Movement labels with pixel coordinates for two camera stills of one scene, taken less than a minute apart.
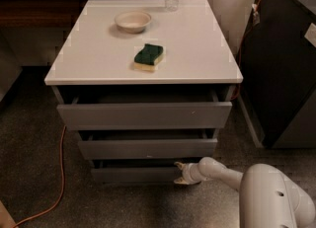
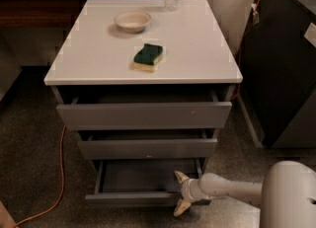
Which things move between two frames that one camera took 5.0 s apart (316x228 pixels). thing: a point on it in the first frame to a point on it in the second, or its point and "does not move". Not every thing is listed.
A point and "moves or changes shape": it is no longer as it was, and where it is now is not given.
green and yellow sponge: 147,57 does not move
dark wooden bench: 61,9 does not move
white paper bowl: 132,22 does not move
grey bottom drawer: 138,171 moves or changes shape
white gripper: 188,173 to 187,190
